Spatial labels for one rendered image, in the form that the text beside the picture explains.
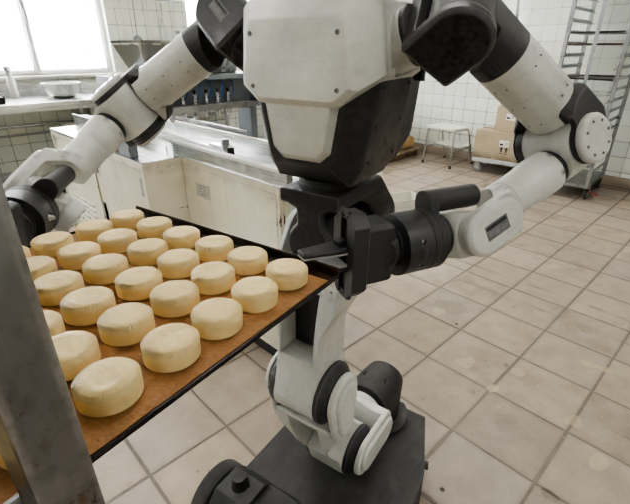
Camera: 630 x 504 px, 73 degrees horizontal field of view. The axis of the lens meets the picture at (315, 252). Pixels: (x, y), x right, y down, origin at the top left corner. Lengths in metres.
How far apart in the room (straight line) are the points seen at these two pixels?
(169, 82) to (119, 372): 0.68
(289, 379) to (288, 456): 0.52
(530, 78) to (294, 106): 0.35
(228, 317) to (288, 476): 1.02
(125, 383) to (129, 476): 1.37
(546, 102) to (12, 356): 0.72
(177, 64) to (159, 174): 1.18
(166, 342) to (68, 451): 0.15
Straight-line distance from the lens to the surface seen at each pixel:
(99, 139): 0.95
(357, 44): 0.67
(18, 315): 0.23
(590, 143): 0.80
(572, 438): 1.96
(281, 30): 0.73
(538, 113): 0.78
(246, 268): 0.52
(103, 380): 0.38
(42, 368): 0.25
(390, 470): 1.43
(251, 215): 1.74
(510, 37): 0.71
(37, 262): 0.61
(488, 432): 1.85
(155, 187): 2.08
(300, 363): 0.92
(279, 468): 1.42
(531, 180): 0.75
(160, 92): 0.97
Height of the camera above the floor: 1.29
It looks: 25 degrees down
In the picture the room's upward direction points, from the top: straight up
